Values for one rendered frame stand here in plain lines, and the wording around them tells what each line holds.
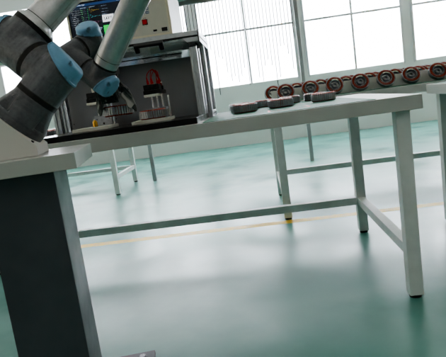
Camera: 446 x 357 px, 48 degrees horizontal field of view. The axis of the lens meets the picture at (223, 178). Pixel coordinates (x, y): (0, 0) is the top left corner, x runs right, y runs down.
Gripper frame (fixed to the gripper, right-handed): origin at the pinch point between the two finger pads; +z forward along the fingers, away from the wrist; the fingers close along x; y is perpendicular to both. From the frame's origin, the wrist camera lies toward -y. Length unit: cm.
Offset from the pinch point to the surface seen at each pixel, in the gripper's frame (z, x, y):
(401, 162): 24, 98, 20
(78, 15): -17, -18, -50
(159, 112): 10.7, 12.1, -11.7
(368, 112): 6, 88, 12
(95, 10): -18, -11, -51
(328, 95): 30, 83, -34
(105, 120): 20.1, -14.9, -25.0
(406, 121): 13, 101, 13
